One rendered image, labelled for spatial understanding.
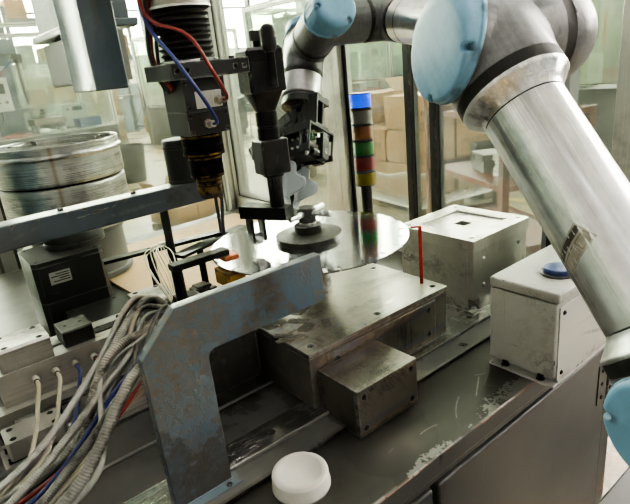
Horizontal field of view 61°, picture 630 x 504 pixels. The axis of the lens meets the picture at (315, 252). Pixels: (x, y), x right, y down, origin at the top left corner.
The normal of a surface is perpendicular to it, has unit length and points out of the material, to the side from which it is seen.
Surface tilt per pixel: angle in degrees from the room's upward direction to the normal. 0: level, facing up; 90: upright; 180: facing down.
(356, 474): 0
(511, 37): 52
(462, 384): 0
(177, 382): 90
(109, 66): 90
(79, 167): 90
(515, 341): 90
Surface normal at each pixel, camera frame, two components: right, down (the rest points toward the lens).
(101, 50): 0.62, 0.20
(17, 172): -0.18, 0.34
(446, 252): -0.77, 0.29
